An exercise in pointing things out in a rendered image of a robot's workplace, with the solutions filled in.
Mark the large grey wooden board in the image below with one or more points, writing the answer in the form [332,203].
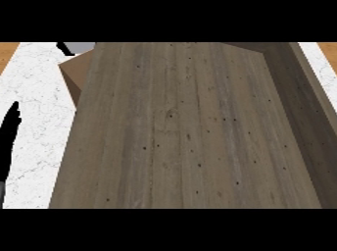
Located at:
[184,130]

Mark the pale grey appliance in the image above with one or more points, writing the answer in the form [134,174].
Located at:
[82,47]

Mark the brown cardboard box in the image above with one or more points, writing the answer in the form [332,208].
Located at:
[76,75]

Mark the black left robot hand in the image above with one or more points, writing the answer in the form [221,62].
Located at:
[4,147]

